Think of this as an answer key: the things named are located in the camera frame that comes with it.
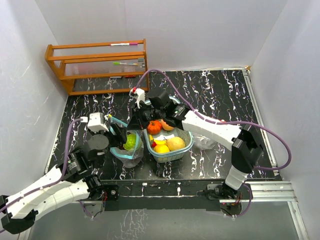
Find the light blue plastic basket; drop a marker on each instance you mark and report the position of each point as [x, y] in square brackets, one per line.
[165, 135]

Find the red strawberry toy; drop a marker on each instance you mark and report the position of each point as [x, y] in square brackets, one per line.
[154, 144]

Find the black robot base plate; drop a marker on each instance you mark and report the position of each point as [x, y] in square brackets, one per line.
[174, 194]

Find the red zipper clear bag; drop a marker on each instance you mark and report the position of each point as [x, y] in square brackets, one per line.
[204, 143]

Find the wooden shelf rack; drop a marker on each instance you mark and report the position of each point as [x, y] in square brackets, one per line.
[74, 63]

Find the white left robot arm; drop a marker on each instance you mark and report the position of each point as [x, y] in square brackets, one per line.
[73, 180]

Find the aluminium frame rail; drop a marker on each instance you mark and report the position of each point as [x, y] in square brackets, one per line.
[274, 191]

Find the green bumpy fruit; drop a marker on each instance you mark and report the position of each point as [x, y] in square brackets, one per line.
[131, 142]

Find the blue zipper clear bag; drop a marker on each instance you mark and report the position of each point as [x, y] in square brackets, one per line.
[129, 158]

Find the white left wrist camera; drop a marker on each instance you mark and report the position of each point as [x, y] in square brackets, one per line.
[95, 122]

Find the pink orange peach fruit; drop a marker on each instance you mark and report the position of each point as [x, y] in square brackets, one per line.
[165, 126]

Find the yellow banana toy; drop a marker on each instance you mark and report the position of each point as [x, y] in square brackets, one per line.
[158, 142]

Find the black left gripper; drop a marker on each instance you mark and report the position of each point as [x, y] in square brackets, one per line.
[120, 137]

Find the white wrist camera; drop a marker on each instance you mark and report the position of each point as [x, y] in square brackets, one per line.
[139, 95]
[95, 122]

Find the orange pumpkin toy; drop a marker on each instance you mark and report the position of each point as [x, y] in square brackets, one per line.
[154, 127]

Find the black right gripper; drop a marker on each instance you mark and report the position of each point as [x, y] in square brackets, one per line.
[136, 122]

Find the yellow lemon fruit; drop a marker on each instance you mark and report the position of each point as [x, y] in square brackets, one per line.
[161, 149]

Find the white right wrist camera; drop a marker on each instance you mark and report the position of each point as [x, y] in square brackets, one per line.
[139, 95]

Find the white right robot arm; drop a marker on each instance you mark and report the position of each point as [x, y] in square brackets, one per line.
[240, 139]

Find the pink white marker pen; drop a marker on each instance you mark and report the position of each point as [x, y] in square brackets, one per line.
[124, 44]

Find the green capped marker pen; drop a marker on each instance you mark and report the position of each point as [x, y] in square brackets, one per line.
[125, 63]

